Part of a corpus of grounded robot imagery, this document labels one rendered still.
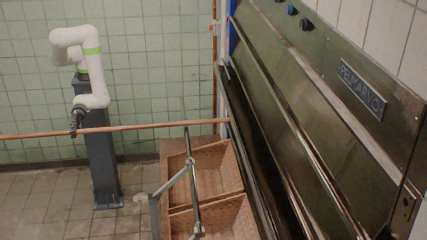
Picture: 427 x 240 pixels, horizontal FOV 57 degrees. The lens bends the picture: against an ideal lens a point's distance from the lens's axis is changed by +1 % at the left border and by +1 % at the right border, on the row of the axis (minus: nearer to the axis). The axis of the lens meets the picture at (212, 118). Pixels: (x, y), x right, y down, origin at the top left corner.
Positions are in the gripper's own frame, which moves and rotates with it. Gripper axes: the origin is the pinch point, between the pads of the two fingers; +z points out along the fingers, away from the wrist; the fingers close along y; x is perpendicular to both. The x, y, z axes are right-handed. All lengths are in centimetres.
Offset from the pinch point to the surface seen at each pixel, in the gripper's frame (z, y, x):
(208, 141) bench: -68, 62, -88
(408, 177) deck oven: 146, -75, -99
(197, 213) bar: 73, 2, -64
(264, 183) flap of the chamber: 84, -22, -90
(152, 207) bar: 36, 31, -42
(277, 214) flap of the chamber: 101, -22, -90
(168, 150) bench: -60, 62, -54
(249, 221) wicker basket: 47, 39, -95
